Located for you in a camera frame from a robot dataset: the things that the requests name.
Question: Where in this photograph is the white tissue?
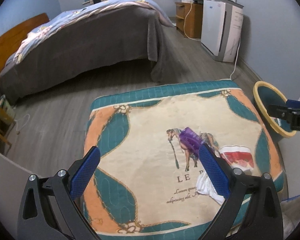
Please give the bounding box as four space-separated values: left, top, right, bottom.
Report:
196 171 225 205

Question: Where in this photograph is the red white paper cup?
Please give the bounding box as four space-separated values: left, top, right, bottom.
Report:
219 146 254 173

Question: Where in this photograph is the purple plastic wrapper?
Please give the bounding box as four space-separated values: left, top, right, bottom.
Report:
179 127 205 159

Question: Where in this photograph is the yellow rimmed teal trash bin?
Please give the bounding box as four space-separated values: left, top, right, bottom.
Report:
253 81 296 144

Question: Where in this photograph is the white air purifier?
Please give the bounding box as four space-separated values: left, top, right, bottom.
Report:
200 0 244 63

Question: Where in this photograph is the teal orange horse cushion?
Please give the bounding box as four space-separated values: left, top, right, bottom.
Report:
83 80 285 239

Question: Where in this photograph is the wooden nightstand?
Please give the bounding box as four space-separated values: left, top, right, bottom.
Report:
175 2 203 39

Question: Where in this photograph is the wooden headboard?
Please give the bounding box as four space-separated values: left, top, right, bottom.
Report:
0 13 49 73

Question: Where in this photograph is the bed with grey blanket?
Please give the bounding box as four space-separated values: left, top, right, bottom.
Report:
0 0 177 103

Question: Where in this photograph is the white power cable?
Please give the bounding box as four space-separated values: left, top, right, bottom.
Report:
182 0 242 81

